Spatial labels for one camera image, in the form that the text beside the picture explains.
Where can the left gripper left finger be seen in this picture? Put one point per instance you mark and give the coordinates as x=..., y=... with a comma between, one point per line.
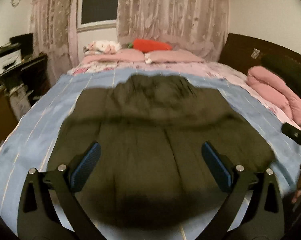
x=37, y=217

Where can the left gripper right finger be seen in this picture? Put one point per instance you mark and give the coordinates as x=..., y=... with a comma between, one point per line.
x=264, y=217

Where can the dark olive hooded puffer jacket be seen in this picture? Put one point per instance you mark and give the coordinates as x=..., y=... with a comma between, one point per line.
x=151, y=173

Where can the blue plaid bed sheet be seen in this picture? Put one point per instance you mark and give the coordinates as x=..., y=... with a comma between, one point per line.
x=32, y=141

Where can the folded pink quilt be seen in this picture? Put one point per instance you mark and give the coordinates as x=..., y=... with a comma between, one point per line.
x=273, y=89

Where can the brown wooden side cabinet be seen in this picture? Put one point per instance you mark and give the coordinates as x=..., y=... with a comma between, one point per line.
x=8, y=120

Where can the dark wooden headboard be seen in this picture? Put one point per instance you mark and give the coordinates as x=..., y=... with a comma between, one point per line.
x=242, y=52

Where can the dark wooden desk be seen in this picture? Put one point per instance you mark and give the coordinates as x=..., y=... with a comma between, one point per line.
x=26, y=83

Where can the right pink pillow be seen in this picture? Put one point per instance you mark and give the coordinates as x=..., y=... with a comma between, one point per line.
x=174, y=56

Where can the pink pillow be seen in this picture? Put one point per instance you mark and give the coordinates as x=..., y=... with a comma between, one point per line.
x=174, y=56
x=124, y=55

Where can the pink cartoon print bed sheet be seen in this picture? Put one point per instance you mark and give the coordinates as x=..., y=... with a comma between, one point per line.
x=212, y=70

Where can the right lace floral curtain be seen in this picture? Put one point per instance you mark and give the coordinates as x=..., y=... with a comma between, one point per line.
x=199, y=26

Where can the lace floral curtain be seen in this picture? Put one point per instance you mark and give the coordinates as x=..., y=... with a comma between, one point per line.
x=54, y=28
x=199, y=26

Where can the white printer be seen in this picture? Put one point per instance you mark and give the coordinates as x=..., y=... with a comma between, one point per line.
x=10, y=56

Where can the black computer monitor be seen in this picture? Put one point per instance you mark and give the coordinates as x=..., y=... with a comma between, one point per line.
x=26, y=43

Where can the orange carrot plush pillow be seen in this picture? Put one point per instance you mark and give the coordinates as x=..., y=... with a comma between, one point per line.
x=147, y=46

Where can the floral white pillow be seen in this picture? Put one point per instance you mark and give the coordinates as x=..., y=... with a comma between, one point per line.
x=100, y=47

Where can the left pink pillow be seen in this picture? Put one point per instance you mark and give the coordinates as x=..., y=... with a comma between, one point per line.
x=124, y=55

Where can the left lace floral curtain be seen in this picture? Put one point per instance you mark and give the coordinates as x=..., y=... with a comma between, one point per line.
x=54, y=28

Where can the dark window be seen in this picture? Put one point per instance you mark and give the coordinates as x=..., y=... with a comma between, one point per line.
x=96, y=14

